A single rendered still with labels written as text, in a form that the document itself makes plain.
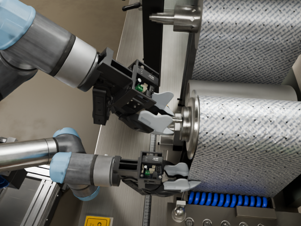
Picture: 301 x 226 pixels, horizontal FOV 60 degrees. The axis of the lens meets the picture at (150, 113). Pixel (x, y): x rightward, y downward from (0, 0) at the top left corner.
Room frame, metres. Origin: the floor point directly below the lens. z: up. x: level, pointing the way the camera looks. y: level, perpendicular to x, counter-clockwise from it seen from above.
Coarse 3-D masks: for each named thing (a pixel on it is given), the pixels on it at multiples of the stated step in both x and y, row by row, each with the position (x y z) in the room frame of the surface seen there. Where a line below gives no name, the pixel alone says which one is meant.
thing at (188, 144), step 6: (192, 102) 0.32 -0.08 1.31; (198, 102) 0.32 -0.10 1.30; (192, 108) 0.31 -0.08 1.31; (198, 108) 0.31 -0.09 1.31; (192, 114) 0.29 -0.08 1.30; (198, 114) 0.29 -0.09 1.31; (192, 120) 0.28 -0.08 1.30; (198, 120) 0.28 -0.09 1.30; (192, 126) 0.27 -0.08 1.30; (198, 126) 0.27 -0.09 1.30; (192, 132) 0.26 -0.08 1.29; (198, 132) 0.26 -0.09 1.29; (192, 138) 0.26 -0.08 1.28; (186, 144) 0.28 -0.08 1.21
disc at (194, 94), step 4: (192, 92) 0.37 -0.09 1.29; (196, 92) 0.34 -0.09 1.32; (192, 96) 0.35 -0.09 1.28; (196, 96) 0.32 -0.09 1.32; (196, 100) 0.31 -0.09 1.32; (196, 104) 0.30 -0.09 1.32; (196, 108) 0.30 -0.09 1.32; (196, 112) 0.29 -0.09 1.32; (196, 116) 0.28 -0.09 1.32; (196, 120) 0.27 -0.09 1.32; (196, 124) 0.27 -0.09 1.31; (196, 128) 0.26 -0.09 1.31; (196, 132) 0.26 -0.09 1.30; (196, 136) 0.25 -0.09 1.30; (192, 140) 0.25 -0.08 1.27; (192, 144) 0.24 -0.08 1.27; (192, 148) 0.24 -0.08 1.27; (188, 152) 0.26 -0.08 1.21; (192, 152) 0.23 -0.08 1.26; (188, 156) 0.25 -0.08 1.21; (192, 156) 0.23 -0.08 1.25
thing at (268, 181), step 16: (192, 176) 0.24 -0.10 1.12; (208, 176) 0.24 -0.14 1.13; (224, 176) 0.24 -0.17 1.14; (240, 176) 0.23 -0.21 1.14; (256, 176) 0.23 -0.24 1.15; (272, 176) 0.23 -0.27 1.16; (288, 176) 0.23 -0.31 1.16; (208, 192) 0.24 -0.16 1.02; (224, 192) 0.24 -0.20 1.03; (240, 192) 0.23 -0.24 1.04; (256, 192) 0.23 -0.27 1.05; (272, 192) 0.23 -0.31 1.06
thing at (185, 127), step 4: (184, 108) 0.32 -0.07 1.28; (188, 108) 0.32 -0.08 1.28; (184, 112) 0.31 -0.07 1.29; (188, 112) 0.31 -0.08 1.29; (184, 116) 0.30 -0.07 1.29; (188, 116) 0.30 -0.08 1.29; (184, 120) 0.29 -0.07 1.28; (188, 120) 0.29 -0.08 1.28; (180, 124) 0.32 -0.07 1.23; (184, 124) 0.29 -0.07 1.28; (188, 124) 0.29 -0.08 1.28; (180, 128) 0.31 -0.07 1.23; (184, 128) 0.28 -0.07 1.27; (188, 128) 0.28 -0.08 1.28; (180, 132) 0.30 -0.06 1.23; (184, 132) 0.28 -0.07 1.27; (188, 132) 0.28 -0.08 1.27; (180, 136) 0.29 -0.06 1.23; (184, 136) 0.27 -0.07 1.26; (188, 136) 0.27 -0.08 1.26; (184, 140) 0.27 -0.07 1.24; (188, 140) 0.27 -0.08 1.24
